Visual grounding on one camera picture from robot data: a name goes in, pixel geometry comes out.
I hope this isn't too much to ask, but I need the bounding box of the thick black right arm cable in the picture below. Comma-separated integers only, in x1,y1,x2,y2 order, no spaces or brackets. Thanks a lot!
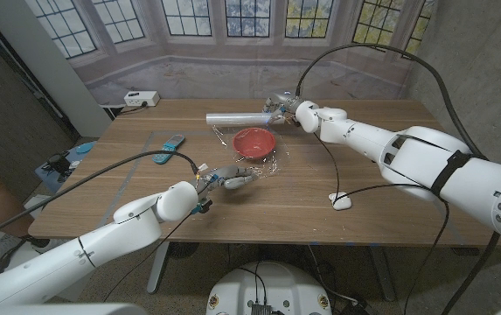
295,42,501,315

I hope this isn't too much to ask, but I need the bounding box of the grey metal table leg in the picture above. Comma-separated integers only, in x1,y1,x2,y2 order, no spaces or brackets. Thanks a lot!
146,242,170,294
370,245,396,302

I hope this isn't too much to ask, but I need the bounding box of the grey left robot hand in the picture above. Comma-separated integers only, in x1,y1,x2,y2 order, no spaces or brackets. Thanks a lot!
195,164,258,193

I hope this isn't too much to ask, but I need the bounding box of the white AirPods case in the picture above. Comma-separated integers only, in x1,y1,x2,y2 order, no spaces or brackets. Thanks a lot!
328,191,353,212

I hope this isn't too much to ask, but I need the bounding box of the cling film roll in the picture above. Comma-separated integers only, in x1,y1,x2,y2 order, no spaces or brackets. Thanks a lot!
205,112,284,128

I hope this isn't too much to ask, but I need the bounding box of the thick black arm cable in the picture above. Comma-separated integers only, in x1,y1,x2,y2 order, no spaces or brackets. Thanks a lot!
0,150,201,246
295,42,501,315

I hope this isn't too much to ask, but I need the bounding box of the printed window backdrop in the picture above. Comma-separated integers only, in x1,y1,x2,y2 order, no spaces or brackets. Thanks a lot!
24,0,437,106

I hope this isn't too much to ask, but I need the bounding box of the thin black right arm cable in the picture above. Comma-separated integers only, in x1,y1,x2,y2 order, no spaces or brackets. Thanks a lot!
313,132,451,315

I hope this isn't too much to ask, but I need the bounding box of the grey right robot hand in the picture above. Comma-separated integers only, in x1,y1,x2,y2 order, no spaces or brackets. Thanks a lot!
265,90,307,126

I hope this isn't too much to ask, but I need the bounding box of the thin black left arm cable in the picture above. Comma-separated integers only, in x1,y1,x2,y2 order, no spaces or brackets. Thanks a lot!
102,213,192,304

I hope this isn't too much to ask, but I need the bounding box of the red bowl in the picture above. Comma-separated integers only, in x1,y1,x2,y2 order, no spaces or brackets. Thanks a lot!
232,127,277,162

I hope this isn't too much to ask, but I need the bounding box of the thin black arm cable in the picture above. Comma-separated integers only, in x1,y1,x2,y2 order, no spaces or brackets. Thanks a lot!
313,132,451,315
102,213,192,304

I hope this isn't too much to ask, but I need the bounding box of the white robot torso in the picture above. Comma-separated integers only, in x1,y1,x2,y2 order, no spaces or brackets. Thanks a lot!
205,261,333,315

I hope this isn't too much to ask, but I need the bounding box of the black round fan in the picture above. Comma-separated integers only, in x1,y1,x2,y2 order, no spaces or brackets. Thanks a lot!
166,241,201,260

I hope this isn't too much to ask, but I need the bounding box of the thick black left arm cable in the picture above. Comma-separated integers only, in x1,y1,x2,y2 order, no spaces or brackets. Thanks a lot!
0,150,201,246

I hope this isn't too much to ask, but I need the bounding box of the grey sneaker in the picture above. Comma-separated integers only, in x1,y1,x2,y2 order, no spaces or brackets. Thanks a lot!
22,235,66,254

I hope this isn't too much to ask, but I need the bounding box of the clear cling film sheet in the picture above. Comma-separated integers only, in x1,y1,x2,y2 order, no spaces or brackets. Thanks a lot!
212,124,290,179

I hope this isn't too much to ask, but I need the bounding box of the blue stool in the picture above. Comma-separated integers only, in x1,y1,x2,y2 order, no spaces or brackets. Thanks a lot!
34,140,98,193

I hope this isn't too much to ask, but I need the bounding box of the black gadget with cables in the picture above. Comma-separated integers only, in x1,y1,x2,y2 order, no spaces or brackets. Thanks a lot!
42,151,74,184

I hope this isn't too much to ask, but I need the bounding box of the white power strip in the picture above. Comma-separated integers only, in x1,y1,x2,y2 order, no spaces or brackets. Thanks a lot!
123,90,161,109

